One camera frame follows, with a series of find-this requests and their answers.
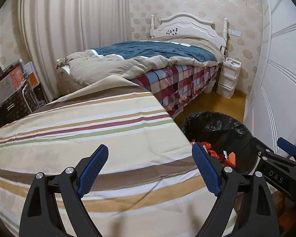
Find white wall switch panel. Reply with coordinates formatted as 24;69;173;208
228;28;242;38

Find brown patterned storage box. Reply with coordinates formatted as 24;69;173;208
0;78;39;128

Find white footboard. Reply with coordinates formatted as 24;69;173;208
56;59;87;96

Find plaid bed sheet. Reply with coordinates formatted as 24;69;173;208
132;65;219;117

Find red plastic bag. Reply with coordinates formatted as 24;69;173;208
200;141;226;164

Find white orange cardboard box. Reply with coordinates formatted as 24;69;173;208
0;66;24;104

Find white wardrobe doors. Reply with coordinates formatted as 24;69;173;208
244;0;296;157

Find black trash bag bin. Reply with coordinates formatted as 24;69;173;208
181;111;258;174

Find white plastic drawer unit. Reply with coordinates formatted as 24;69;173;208
216;57;242;99

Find striped bed sheet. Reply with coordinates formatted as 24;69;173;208
0;76;216;236

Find beige curtain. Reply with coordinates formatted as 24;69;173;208
19;0;131;101

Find small orange white box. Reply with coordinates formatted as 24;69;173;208
22;61;40;88

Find white wooden headboard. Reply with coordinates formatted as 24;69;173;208
150;12;228;50

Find beige and blue duvet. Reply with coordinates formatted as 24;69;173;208
56;35;225;87

